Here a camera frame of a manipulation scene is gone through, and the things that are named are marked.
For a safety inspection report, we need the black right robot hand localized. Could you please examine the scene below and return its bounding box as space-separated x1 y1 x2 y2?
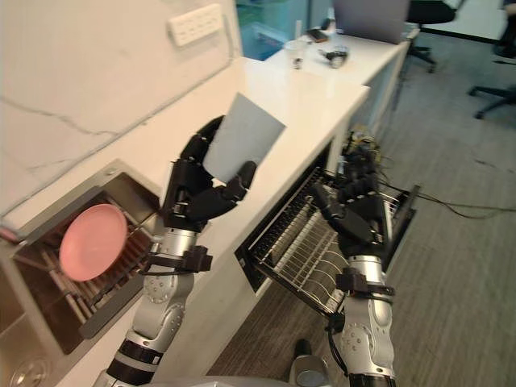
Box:
309 151 385 258

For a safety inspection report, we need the tangle of wires and electronics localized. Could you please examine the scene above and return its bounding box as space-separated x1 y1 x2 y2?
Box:
340 125 388 178

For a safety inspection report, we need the pink plate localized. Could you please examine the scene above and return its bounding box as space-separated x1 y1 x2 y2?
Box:
58 203 129 283

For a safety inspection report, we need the black floor cable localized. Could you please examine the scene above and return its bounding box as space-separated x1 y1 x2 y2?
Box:
378 156 516 221

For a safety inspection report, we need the clear plastic cup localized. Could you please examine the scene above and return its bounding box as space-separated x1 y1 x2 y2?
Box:
285 40 310 72

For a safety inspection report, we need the silver robot torso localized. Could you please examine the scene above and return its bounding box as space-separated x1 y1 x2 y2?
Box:
152 374 299 387

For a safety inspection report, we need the silver robot leg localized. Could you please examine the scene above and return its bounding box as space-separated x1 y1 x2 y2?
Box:
290 354 335 387

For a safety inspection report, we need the grey laptop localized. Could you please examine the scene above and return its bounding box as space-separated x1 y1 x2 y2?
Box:
332 0 410 45

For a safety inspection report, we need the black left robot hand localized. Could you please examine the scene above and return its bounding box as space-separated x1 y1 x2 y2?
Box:
157 114 258 234

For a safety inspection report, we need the steel sink basin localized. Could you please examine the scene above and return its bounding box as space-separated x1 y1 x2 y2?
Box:
0 159 163 387

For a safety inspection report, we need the black dishwasher drawer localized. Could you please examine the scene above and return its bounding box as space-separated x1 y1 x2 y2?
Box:
234 165 421 318

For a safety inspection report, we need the black office chair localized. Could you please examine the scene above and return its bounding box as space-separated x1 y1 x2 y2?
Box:
402 0 460 74
467 11 516 119

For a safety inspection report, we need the pale blue cup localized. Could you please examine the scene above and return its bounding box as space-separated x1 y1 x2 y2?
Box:
202 92 288 182

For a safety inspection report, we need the wire dishwasher rack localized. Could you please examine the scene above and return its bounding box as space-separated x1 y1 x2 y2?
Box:
249 166 410 315

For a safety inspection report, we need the steel sink drain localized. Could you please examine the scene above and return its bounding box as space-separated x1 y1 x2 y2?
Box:
10 356 53 387

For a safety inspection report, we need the white wall power strip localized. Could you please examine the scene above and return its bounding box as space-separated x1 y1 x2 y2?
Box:
167 2 224 48

